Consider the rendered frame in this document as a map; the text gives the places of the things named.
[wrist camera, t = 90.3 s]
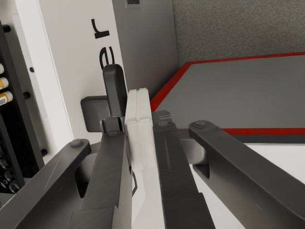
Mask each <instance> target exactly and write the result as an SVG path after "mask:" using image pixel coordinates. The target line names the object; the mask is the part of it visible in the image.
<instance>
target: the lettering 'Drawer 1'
mask: <svg viewBox="0 0 305 229"><path fill-rule="evenodd" d="M91 21H92V25H93V28H94V30H95V32H96V33H95V39H97V38H101V37H105V36H109V35H110V34H109V30H107V31H103V32H99V31H98V30H97V28H96V25H95V21H94V19H91ZM109 49H110V52H111V56H112V64H115V60H114V55H113V50H112V47H111V46H110V47H109ZM104 53H105V58H106V63H107V65H108V64H109V62H108V56H107V51H106V47H104V48H102V49H101V51H100V54H99V61H100V65H101V69H102V70H103V68H104V66H103V61H102V56H103V54H104ZM133 178H134V182H135V188H134V189H133V191H132V197H133V195H134V194H135V192H136V190H137V188H138V186H137V181H136V176H135V173H134V171H133Z"/></svg>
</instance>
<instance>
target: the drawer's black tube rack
mask: <svg viewBox="0 0 305 229"><path fill-rule="evenodd" d="M7 32H10V26H9V25H2V24H1V21H0V63H1V64H2V65H3V67H4V72H3V73H2V74H0V78H2V77H5V78H6V79H7V80H8V83H9V85H8V87H6V88H3V89H1V90H0V94H1V93H3V92H6V91H9V92H10V93H11V94H12V95H13V99H12V101H10V102H8V103H6V104H4V105H1V106H0V112H1V115H2V118H3V121H4V123H5V126H6V129H7V132H8V135H9V138H10V141H11V144H12V147H13V149H14V152H15V155H16V158H17V161H18V164H19V167H20V170H21V173H22V175H23V178H32V177H33V176H35V175H36V174H37V173H38V172H39V171H40V170H41V169H42V168H43V167H44V166H45V164H44V160H43V157H44V156H46V155H47V153H48V152H47V150H46V149H42V150H40V148H39V144H38V141H37V138H36V135H35V131H34V128H33V125H32V121H31V118H30V115H29V112H28V108H27V105H26V102H25V100H26V99H28V98H30V93H29V92H24V93H23V92H22V89H21V86H20V82H19V79H18V76H17V73H16V70H15V66H14V63H13V60H12V57H11V53H10V50H9V47H8V44H7V40H6V37H5V34H4V33H7ZM1 183H3V184H4V185H5V187H6V188H5V187H3V186H2V184H1ZM6 184H8V182H7V181H6V180H5V179H4V177H3V174H2V172H1V169H0V193H6V194H9V190H8V188H7V185H6Z"/></svg>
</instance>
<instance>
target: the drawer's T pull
mask: <svg viewBox="0 0 305 229"><path fill-rule="evenodd" d="M103 80H104V85H105V89H106V94H107V95H101V96H87V97H85V98H84V99H82V100H81V102H80V104H81V108H82V112H83V116H84V121H85V125H86V129H87V131H88V132H102V131H101V126H100V120H101V119H103V118H106V117H109V116H114V115H119V116H122V117H124V116H125V115H126V107H127V100H128V95H127V90H126V85H125V79H124V74H123V69H122V67H121V66H120V65H119V64H109V65H106V66H105V67H104V68H103Z"/></svg>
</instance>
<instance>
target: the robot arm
mask: <svg viewBox="0 0 305 229"><path fill-rule="evenodd" d="M100 126H101V131H102V138H101V141H100V142H97V143H95V144H91V145H90V143H89V140H88V139H74V140H72V141H71V142H69V143H67V144H66V145H65V146H64V147H63V148H62V149H61V150H60V151H59V152H58V153H57V154H56V155H55V156H54V157H53V158H52V159H51V160H50V161H49V162H48V163H47V164H46V165H45V166H44V167H43V168H42V169H41V170H40V171H39V172H38V173H37V174H36V175H35V176H33V177H32V178H31V179H30V180H29V181H28V182H27V183H26V184H25V185H24V186H23V187H22V188H21V189H20V190H19V191H18V192H17V193H16V194H15V195H14V196H13V197H12V198H11V199H10V200H9V201H8V202H7V203H6V204H5V205H4V206H3V207H2V208H1V209H0V229H132V190H133V169H134V170H135V171H136V170H143V169H144V168H146V167H147V168H148V169H150V168H157V169H158V176H159V184H160V191H161V201H162V211H163V218H164V226H165V229H216V228H215V225H214V223H213V220H212V217H211V214H210V211H209V209H208V206H207V203H206V201H205V198H204V195H203V193H202V192H200V193H199V192H198V189H197V185H196V182H195V180H194V177H193V174H192V171H191V168H190V164H192V168H193V170H194V171H195V172H196V173H197V174H198V176H199V177H200V178H201V179H202V180H203V181H204V182H205V184H206V185H207V186H208V187H209V188H210V189H211V190H212V192H213V193H214V194H215V195H216V196H217V197H218V198H219V200H220V201H221V202H222V203H223V204H224V205H225V206H226V207H227V208H228V209H229V211H230V212H231V213H232V214H233V215H234V216H235V217H236V219H237V220H238V221H239V222H240V223H241V224H242V225H243V227H244V228H245V229H305V184H304V183H302V182H301V181H299V180H298V179H297V178H295V177H294V176H292V175H291V174H289V173H287V172H286V171H284V170H283V169H281V168H280V167H278V166H277V165H275V164H274V163H272V162H271V161H269V160H268V159H266V158H265V157H263V156H262V155H260V154H259V153H257V152H256V151H254V150H253V149H251V148H250V147H248V146H247V145H245V144H244V143H242V142H241V141H239V140H238V139H236V138H235V137H233V136H231V135H230V134H228V133H227V132H225V131H224V130H222V129H221V128H219V127H218V126H216V125H215V124H213V123H212V122H210V121H205V120H198V121H194V122H192V123H190V124H189V126H188V127H189V129H178V128H176V125H175V123H174V122H173V121H172V118H171V116H170V112H168V111H167V110H161V111H154V112H151V108H150V101H149V95H148V89H146V88H141V89H139V90H136V89H135V90H129V92H128V100H127V107H126V115H125V116H124V117H122V116H119V115H114V116H109V117H106V118H103V119H101V120H100Z"/></svg>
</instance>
